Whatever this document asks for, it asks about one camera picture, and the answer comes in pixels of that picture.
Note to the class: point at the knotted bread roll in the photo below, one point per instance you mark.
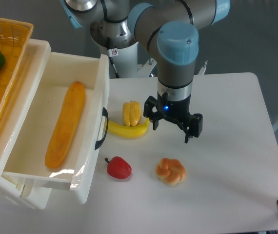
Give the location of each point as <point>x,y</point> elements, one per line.
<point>170,171</point>

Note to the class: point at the black drawer handle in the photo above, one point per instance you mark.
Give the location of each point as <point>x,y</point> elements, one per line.
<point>103,128</point>

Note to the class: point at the long baguette bread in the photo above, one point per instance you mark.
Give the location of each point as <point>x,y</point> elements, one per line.
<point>65,128</point>

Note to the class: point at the red bell pepper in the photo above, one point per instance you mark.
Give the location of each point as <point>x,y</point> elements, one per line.
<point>118,168</point>

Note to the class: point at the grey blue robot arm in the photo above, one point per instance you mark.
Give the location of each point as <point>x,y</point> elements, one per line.
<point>170,36</point>

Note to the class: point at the white drawer cabinet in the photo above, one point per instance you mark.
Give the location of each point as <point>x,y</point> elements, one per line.
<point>13,189</point>

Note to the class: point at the yellow banana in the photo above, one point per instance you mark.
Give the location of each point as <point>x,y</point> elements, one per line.
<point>128,131</point>

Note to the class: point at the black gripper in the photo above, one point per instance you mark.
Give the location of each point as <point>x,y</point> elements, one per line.
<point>176,112</point>

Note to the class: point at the yellow bell pepper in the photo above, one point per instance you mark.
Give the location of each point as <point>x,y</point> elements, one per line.
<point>131,113</point>

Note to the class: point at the orange woven basket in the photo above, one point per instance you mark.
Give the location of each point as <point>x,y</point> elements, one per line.
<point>14,37</point>

